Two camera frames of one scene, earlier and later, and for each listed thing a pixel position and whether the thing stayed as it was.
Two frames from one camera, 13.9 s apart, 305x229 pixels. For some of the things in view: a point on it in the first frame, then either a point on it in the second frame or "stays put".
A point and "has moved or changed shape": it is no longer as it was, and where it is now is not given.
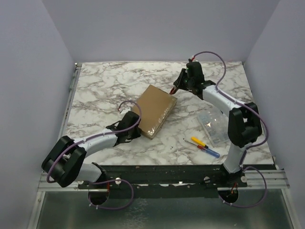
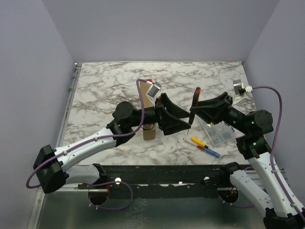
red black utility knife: [173, 90] → [195, 103]
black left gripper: [136, 134] → [169, 123]
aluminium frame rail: [77, 66] stays put
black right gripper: [180, 81] → [224, 109]
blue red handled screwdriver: [208, 150] stays put
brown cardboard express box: [156, 106] has moved or changed shape
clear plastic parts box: [216, 125] stays put
